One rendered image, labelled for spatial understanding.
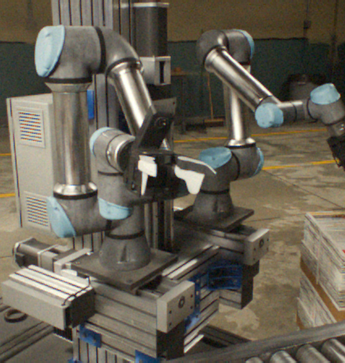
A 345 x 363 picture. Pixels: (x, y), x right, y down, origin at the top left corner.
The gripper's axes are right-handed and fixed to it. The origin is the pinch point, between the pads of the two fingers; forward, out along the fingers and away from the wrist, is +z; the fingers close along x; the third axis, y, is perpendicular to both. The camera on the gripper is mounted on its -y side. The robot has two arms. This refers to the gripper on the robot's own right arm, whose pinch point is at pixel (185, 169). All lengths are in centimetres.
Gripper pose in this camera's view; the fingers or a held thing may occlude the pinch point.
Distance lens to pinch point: 83.9
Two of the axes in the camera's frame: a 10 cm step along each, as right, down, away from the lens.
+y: -1.2, 9.7, 2.1
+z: 4.9, 2.5, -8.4
